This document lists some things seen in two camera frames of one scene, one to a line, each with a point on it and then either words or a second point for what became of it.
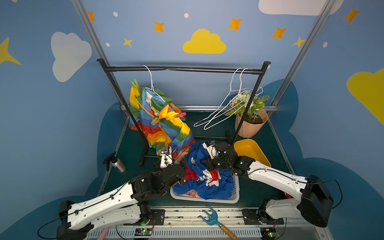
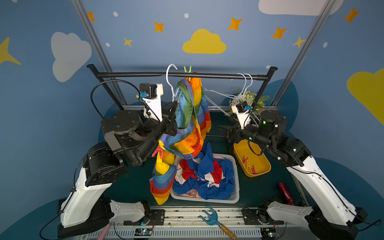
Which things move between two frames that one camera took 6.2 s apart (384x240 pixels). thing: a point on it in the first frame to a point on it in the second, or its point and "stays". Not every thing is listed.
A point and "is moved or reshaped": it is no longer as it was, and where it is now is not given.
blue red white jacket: (207, 183) stays
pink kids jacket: (192, 193) stays
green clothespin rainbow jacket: (135, 84) to (185, 70)
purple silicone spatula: (103, 233) stays
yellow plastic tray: (251, 148) stays
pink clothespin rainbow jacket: (180, 115) to (158, 149)
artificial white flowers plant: (240, 103) stays
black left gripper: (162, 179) to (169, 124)
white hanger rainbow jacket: (151, 84) to (172, 88)
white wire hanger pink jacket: (240, 100) to (242, 96)
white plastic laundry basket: (233, 198) stays
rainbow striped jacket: (155, 114) is moved or reshaped
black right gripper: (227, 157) to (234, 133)
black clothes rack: (146, 154) to (101, 75)
